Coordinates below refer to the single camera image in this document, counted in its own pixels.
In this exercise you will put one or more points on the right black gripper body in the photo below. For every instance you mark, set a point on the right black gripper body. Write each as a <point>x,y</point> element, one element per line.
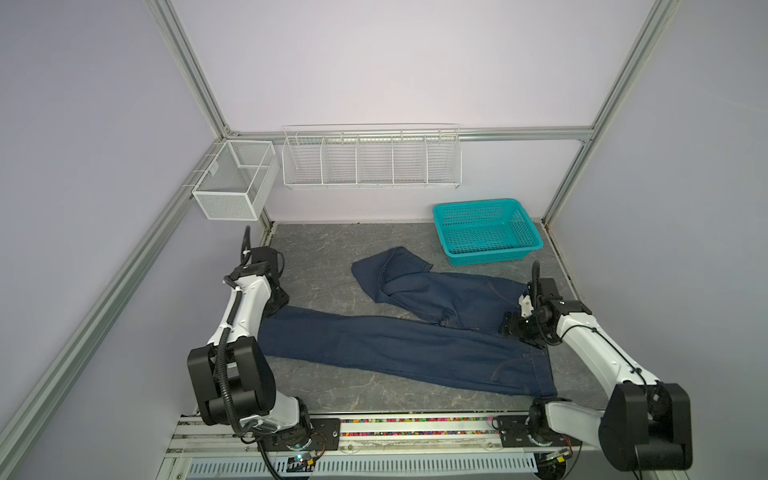
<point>524,328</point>

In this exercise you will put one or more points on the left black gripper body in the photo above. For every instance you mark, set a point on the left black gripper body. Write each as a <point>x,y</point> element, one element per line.
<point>276,302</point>

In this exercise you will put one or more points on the dark blue denim trousers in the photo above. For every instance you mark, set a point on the dark blue denim trousers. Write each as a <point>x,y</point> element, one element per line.
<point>453,340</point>

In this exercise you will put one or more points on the teal plastic basket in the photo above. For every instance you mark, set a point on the teal plastic basket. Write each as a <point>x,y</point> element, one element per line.
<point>485,231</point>

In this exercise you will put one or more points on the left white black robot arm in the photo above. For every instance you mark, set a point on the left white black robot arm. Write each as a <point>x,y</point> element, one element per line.
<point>232,381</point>

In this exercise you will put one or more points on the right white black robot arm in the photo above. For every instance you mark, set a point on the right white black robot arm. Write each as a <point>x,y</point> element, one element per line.
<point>646,425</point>

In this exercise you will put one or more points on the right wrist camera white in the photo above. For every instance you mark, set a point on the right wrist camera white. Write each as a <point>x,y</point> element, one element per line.
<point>526,306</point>

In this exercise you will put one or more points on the small white mesh wall basket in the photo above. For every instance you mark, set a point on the small white mesh wall basket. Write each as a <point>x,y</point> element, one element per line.
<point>237,181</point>

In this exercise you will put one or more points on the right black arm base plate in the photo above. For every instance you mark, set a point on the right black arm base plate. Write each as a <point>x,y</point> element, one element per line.
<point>515,431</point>

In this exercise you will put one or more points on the aluminium frame back crossbar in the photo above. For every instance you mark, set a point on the aluminium frame back crossbar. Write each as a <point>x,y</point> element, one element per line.
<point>464,134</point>

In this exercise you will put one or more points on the long white wire wall basket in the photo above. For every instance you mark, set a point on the long white wire wall basket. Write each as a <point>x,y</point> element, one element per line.
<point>409,162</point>

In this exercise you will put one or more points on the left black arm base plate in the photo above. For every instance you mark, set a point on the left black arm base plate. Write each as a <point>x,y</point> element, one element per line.
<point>320,434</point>

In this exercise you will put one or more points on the aluminium front mounting rail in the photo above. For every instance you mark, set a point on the aluminium front mounting rail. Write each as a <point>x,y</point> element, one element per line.
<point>422,433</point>

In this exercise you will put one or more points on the white slotted cable duct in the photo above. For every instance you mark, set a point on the white slotted cable duct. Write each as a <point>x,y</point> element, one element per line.
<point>356,466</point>

